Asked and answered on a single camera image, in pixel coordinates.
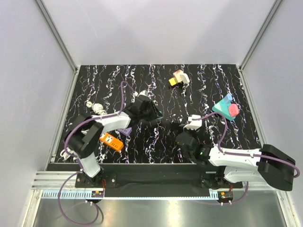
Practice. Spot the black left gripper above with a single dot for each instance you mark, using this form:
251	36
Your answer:
155	113

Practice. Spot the aluminium frame rail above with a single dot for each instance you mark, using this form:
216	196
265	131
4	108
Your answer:
54	31

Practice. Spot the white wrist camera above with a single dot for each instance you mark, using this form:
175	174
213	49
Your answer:
194	122
143	93

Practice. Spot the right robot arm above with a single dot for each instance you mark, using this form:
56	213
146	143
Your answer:
267	164

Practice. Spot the pink plug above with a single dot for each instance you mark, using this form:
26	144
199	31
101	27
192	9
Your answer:
233	110

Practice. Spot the white pink socket adapter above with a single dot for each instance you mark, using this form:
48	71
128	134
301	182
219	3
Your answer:
181	76

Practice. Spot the light blue plug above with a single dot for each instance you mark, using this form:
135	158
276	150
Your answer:
228	99

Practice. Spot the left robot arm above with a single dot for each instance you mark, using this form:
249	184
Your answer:
84	133

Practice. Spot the purple power strip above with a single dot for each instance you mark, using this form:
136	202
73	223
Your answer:
125	131

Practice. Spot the orange power strip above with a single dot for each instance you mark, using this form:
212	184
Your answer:
112	142

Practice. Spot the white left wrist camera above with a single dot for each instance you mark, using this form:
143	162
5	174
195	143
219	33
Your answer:
143	93

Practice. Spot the white plug with cord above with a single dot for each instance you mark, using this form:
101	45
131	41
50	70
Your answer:
96	108

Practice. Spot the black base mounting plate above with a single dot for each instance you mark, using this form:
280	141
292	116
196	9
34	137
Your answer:
118	180

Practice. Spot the yellow plug adapter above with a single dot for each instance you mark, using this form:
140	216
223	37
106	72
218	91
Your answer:
173	82

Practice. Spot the teal triangular power strip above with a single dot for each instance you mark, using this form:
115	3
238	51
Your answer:
223	108

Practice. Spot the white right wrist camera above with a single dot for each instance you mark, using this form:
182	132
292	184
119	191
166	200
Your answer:
194	122

